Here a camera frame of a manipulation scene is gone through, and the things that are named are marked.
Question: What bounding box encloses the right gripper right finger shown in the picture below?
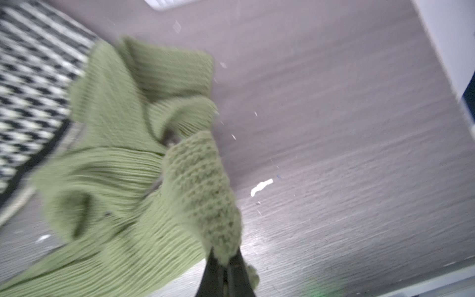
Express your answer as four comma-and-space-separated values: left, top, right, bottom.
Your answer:
226, 249, 256, 297

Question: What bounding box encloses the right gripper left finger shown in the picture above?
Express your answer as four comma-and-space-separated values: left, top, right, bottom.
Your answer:
195, 250, 226, 297

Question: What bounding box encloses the green knitted scarf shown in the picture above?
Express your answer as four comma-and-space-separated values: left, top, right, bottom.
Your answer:
1, 38, 242, 297

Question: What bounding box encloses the white plastic basket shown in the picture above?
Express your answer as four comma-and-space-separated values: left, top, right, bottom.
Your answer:
145, 0, 196, 11

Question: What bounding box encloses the houndstooth black white garment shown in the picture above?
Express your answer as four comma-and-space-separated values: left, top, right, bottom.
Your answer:
1, 1, 97, 223

